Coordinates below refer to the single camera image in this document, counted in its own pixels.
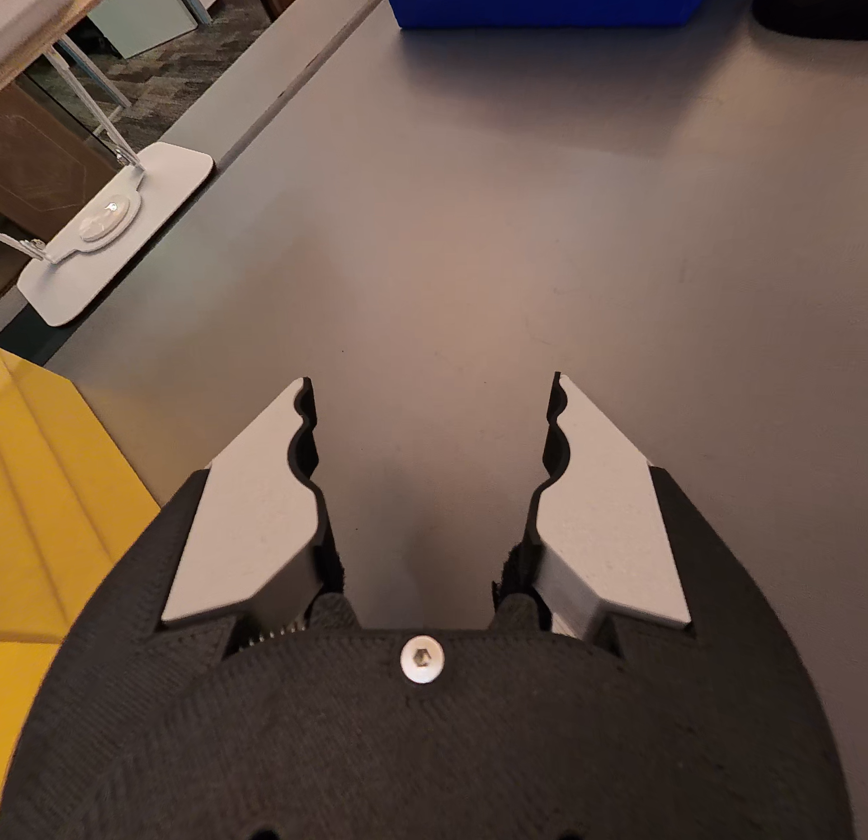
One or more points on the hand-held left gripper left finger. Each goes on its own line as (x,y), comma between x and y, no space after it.
(251,514)

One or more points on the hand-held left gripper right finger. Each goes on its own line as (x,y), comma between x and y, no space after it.
(603,514)

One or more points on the yellow plastic bin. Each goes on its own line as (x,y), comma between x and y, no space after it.
(54,514)

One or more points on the black mesh wrist pad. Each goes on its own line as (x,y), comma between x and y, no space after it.
(814,6)

